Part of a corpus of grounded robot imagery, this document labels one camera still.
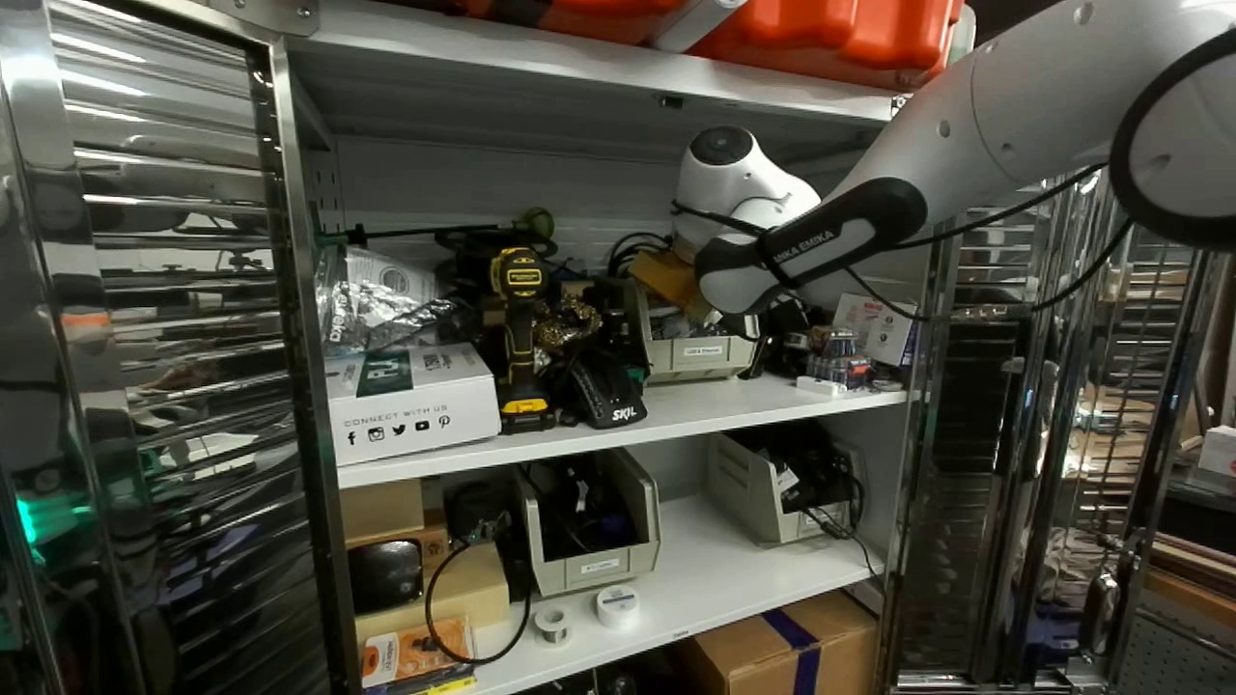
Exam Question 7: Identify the small plain cardboard box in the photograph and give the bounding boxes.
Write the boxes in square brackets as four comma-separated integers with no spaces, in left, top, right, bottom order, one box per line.
[337,476,427,544]

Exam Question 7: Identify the grey tape roll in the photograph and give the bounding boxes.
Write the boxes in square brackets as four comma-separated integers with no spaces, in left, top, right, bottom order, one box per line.
[527,600,579,647]

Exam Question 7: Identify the small white carton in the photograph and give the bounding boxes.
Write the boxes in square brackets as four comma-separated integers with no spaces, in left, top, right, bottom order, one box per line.
[826,288,919,369]

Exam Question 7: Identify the silver foil bag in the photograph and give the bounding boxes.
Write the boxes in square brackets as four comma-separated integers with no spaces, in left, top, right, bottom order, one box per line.
[312,244,449,353]

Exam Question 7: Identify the orange printed booklet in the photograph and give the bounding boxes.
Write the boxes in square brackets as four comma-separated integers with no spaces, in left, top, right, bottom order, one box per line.
[356,613,481,695]

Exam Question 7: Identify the white tape roll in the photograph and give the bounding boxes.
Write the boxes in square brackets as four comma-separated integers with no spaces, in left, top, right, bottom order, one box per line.
[589,581,645,631]

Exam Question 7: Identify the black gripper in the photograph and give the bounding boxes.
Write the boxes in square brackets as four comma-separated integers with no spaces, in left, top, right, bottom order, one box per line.
[755,292,834,382]

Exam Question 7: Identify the chrome wire rack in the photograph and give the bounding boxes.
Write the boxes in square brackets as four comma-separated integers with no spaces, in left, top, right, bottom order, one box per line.
[893,177,1221,695]

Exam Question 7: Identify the black looped cable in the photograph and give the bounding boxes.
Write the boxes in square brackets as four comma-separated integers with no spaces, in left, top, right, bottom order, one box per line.
[422,508,539,673]

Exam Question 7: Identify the grey bin with black tools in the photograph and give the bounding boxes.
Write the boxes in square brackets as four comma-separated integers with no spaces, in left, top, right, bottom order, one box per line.
[512,446,668,600]

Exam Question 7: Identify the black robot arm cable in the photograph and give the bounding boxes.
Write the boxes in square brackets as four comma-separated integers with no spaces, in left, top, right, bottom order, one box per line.
[843,156,1143,325]

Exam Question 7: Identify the chrome metal shelving unit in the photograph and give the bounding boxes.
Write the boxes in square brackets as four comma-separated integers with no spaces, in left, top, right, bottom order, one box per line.
[0,0,956,695]

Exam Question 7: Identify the white printed product box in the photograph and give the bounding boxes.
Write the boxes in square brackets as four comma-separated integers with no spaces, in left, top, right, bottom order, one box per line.
[321,337,507,469]

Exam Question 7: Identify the cardboard box with blue tape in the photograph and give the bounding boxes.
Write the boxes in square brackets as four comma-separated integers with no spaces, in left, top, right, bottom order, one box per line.
[677,591,894,695]

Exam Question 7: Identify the white bin with cables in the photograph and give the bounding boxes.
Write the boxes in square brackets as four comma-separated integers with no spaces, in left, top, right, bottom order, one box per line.
[697,420,867,550]

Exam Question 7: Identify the shallow grey parts bin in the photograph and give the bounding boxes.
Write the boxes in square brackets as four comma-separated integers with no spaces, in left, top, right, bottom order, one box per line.
[642,329,763,389]

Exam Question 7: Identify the yellow and black drill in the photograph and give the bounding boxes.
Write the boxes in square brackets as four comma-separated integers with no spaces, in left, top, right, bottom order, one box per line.
[475,239,570,437]

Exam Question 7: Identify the flat brown cardboard box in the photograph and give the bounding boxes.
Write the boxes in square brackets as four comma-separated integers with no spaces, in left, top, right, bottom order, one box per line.
[350,537,517,647]

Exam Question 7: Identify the black battery charger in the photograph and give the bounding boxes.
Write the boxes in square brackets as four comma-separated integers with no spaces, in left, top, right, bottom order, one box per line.
[560,348,656,431]

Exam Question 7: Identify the black rounded pouch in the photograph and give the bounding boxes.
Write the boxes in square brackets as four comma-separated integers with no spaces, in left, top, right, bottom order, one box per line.
[342,531,432,616]

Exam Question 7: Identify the orange plastic case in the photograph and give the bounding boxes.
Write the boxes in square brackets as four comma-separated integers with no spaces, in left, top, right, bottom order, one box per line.
[427,0,983,92]

